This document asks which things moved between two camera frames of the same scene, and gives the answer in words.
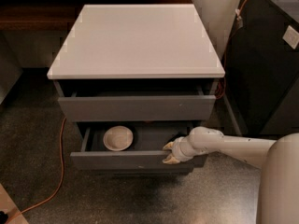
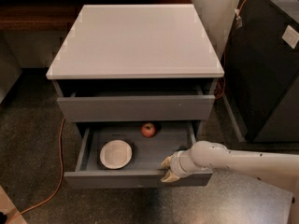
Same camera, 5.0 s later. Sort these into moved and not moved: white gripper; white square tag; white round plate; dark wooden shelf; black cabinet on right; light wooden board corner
Moved: white round plate; white gripper
Not moved: black cabinet on right; light wooden board corner; dark wooden shelf; white square tag
